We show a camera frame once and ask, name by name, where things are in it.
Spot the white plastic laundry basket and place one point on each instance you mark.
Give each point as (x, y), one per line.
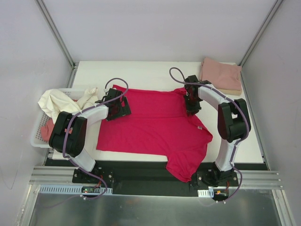
(42, 119)

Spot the right aluminium frame post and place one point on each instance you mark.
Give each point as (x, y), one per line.
(266, 22)

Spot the magenta t shirt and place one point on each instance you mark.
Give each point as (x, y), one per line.
(158, 124)

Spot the cream white t shirt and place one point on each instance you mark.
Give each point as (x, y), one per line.
(54, 101)

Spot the dusty red t shirt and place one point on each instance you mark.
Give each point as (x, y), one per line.
(46, 130)

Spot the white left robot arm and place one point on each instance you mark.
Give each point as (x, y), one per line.
(69, 132)

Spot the aluminium front rail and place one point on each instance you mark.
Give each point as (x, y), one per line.
(252, 179)

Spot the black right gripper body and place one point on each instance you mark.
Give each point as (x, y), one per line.
(192, 103)

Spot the left slotted cable duct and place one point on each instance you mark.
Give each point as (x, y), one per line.
(76, 190)

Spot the slotted cable duct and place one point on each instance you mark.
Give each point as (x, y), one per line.
(76, 190)
(206, 193)

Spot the folded pink t shirt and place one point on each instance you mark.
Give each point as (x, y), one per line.
(221, 75)

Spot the right slotted cable duct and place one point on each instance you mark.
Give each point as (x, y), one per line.
(206, 193)

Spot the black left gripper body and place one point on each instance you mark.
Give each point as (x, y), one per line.
(121, 107)

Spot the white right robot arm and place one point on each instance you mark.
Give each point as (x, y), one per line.
(233, 124)

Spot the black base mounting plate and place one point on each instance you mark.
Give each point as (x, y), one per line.
(149, 178)

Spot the folded tan t shirt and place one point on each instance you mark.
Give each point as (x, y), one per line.
(231, 92)

